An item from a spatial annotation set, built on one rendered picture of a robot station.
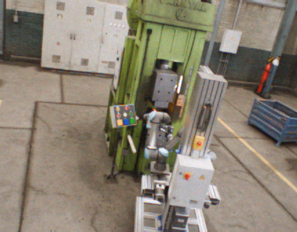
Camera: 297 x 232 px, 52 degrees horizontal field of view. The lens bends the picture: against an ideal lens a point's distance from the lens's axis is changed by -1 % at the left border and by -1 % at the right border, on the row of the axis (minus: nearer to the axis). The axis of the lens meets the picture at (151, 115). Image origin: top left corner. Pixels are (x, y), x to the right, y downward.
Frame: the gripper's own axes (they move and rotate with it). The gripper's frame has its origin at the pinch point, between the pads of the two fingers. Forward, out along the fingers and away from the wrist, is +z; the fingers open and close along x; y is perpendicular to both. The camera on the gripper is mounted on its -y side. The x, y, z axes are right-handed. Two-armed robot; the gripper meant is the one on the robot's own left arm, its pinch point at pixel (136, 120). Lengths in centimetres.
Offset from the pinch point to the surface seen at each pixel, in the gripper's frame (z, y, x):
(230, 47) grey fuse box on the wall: 300, 210, -670
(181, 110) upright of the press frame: -1, 6, -86
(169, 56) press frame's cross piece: -26, 80, -52
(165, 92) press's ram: -13, 32, -46
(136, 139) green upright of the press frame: 48, -28, -30
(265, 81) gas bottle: 234, 78, -750
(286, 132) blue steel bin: 16, -72, -422
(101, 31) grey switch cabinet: 416, 273, -233
